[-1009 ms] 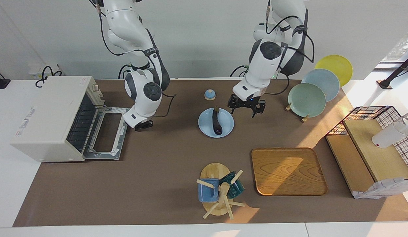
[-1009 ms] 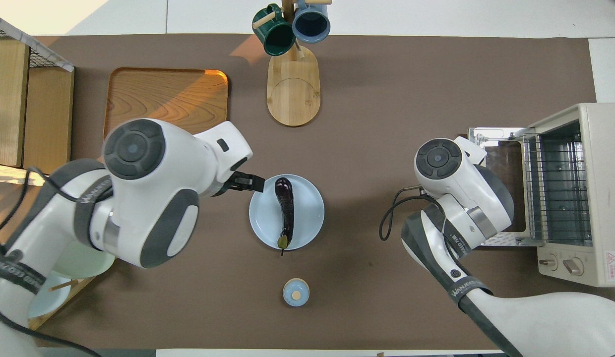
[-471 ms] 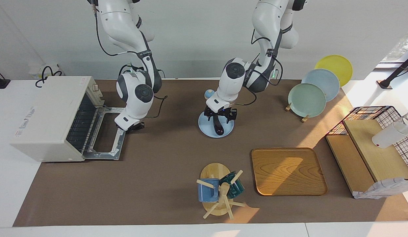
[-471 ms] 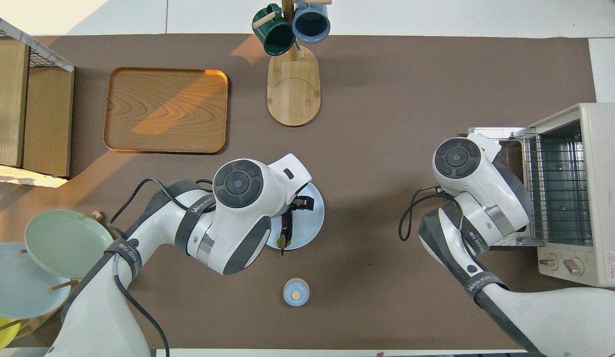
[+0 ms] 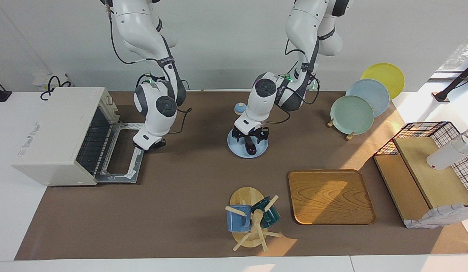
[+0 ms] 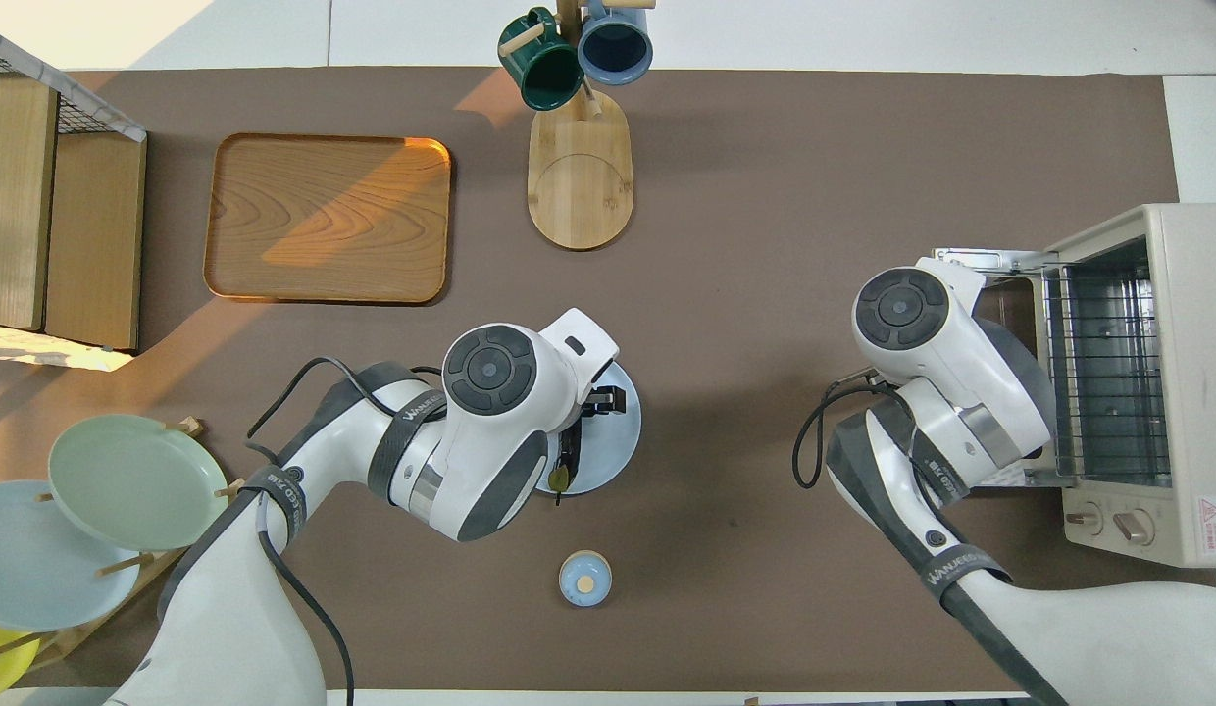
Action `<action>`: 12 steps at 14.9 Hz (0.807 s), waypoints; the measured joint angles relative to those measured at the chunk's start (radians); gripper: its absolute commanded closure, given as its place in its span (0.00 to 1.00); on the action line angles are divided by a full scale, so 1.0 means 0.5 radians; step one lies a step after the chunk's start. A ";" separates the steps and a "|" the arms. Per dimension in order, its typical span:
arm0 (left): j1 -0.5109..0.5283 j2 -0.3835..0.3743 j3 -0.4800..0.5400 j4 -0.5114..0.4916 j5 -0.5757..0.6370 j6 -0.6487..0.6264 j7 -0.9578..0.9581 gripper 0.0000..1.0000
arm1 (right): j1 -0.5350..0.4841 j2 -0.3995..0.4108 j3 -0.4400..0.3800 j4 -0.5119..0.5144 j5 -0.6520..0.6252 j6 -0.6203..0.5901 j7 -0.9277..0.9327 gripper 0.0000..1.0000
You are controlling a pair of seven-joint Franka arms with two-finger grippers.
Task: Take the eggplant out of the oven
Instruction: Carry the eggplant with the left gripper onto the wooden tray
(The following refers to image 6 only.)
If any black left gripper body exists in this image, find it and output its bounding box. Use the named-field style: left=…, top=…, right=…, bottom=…
left=577, top=384, right=630, bottom=421

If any light blue ridged plate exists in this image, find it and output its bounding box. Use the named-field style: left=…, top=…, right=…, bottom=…
left=530, top=357, right=644, bottom=497

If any dark purple eggplant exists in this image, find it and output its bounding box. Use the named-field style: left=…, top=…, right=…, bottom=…
left=546, top=422, right=584, bottom=507

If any glass oven door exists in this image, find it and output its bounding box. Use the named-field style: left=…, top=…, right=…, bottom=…
left=930, top=247, right=1065, bottom=488

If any cream toaster oven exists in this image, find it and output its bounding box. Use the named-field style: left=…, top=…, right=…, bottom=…
left=1042, top=203, right=1216, bottom=569

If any wooden mug tree stand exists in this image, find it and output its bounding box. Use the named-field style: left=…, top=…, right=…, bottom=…
left=498, top=0, right=658, bottom=252

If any brown table mat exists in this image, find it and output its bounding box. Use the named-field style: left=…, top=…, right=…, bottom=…
left=0, top=66, right=1216, bottom=693

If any wooden serving tray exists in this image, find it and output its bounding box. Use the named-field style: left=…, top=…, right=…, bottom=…
left=203, top=132, right=454, bottom=305

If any dark green mug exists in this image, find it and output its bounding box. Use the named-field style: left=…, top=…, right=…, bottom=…
left=498, top=8, right=586, bottom=112

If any blue mug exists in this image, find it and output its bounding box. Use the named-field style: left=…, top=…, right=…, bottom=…
left=576, top=0, right=655, bottom=87

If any pale green plate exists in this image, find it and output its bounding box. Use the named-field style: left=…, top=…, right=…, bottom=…
left=48, top=413, right=230, bottom=552

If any wooden plate rack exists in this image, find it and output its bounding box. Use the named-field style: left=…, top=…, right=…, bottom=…
left=0, top=416, right=256, bottom=674

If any wooden stepped shelf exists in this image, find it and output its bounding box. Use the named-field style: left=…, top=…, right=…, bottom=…
left=0, top=74, right=149, bottom=354

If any light blue racked plate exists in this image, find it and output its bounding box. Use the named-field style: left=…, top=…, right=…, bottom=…
left=0, top=479, right=144, bottom=633

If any marble pattern shelf edge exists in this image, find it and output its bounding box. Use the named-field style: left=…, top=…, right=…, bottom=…
left=0, top=24, right=147, bottom=144

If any yellow plate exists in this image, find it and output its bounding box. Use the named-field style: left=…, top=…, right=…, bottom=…
left=0, top=622, right=41, bottom=696

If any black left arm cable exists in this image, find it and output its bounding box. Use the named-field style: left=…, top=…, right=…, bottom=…
left=246, top=355, right=454, bottom=706

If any metal oven wire rack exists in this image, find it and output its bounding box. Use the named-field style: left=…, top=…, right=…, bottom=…
left=1043, top=263, right=1174, bottom=483

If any black wire mesh panel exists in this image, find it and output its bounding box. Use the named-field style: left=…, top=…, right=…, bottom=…
left=0, top=44, right=104, bottom=136

